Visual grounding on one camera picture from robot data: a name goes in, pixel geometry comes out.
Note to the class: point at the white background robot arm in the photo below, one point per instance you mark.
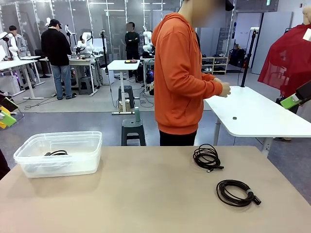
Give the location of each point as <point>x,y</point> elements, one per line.
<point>147,41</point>
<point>85,41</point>
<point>13,46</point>

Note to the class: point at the person's right forearm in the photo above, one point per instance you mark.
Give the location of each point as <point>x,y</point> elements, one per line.
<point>209,89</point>

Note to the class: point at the person's left forearm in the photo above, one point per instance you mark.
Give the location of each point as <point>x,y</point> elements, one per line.
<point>207,77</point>

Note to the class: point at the person's right hand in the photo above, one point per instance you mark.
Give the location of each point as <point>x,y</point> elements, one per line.
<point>225,89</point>

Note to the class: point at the person's left hand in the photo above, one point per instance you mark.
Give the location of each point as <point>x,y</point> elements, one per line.
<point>218,80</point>

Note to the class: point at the yellow background object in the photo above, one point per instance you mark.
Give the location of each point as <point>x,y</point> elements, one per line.
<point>2,125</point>

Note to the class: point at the white side table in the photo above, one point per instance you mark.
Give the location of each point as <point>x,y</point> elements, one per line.
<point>262,114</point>

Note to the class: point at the red cape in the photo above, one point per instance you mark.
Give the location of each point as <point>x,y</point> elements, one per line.
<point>286,60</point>

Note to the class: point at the dark maroon bulky object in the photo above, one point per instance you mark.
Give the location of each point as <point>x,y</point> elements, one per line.
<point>3,165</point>

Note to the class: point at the white background desk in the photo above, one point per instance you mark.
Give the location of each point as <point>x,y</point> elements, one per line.
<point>14,63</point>

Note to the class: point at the black tripod pole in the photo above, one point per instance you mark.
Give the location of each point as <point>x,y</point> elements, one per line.
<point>247,58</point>

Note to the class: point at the black equipment bags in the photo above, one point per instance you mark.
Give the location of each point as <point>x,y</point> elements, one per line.
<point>238,58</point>

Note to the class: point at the white tag on cape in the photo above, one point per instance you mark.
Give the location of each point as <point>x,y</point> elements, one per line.
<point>307,36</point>

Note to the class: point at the clear plastic storage container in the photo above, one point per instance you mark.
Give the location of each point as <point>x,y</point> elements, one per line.
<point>60,167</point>

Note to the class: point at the person in grey hoodie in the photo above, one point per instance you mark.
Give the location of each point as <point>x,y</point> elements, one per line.
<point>20,44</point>

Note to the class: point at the white shoe rack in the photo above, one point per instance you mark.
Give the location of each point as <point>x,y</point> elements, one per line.
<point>216,65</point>

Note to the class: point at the person in black jacket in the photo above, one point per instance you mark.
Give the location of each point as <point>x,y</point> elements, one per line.
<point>56,48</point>

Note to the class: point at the grey plastic stool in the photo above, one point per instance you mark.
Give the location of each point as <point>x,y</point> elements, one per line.
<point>85,85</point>
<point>127,94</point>

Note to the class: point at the beige mannequin head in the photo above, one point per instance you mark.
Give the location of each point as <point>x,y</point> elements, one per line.
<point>307,14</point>

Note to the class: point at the grey background workbench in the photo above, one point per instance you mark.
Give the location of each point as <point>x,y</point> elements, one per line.
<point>82,60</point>

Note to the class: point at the small cardboard box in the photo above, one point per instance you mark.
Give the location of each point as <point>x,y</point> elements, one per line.
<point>121,106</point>

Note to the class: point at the person in orange hoodie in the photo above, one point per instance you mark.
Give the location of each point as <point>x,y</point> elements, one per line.
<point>175,72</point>

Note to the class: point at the thin black background tripod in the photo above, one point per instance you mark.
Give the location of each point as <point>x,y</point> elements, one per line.
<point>104,48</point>

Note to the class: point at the small white standing table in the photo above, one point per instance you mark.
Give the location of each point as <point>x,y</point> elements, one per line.
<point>121,65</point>

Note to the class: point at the dark green plastic stool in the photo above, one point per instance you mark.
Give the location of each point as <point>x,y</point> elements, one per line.
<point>132,131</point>

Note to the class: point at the grey-green bottle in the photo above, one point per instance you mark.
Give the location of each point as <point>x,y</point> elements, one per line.
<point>137,114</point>

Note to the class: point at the black tray with items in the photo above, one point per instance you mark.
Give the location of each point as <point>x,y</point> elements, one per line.
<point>131,61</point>

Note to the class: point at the person in dark top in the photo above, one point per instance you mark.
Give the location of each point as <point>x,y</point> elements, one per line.
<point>132,41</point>

